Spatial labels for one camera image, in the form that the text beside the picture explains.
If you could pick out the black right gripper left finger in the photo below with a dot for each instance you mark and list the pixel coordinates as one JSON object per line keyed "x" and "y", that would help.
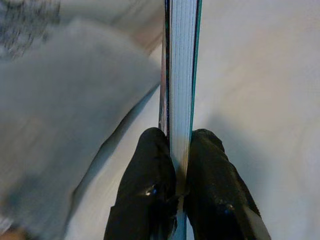
{"x": 145, "y": 180}

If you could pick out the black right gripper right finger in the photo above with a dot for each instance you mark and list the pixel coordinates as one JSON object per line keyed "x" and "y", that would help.
{"x": 215, "y": 180}

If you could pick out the plain grey pillow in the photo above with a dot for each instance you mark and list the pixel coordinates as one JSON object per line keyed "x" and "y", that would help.
{"x": 62, "y": 112}

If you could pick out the book with teal cover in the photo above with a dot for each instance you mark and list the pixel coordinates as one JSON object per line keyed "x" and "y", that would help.
{"x": 182, "y": 62}

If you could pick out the white bed sheet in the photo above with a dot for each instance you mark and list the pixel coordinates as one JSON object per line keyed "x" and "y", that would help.
{"x": 250, "y": 100}

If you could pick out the large cushion with grey print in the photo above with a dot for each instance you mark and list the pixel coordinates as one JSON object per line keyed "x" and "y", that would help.
{"x": 22, "y": 25}

